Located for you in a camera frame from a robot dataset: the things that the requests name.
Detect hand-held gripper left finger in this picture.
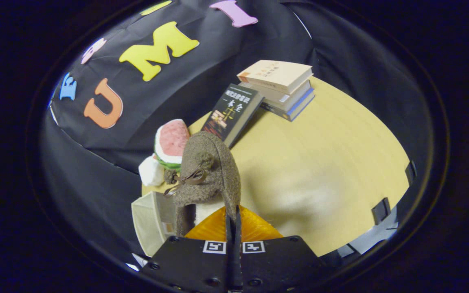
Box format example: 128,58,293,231
141,206,234,293

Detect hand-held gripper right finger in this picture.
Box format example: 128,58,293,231
234,206,327,292

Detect grey storage box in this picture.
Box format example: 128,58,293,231
131,191,178,258

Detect brown fuzzy shoe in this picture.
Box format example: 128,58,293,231
163,131,242,237

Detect watermelon slice plush toy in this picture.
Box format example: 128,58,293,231
154,119,191,171

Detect blue edged book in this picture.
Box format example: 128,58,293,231
261,87,316,122

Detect black paperback book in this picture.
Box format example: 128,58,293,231
201,83,265,148

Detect white cover book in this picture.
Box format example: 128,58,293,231
241,79,313,113

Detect beige cover book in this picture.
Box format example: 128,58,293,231
237,60,314,95

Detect black table edge bracket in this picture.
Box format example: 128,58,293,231
405,160,418,186
371,197,392,226

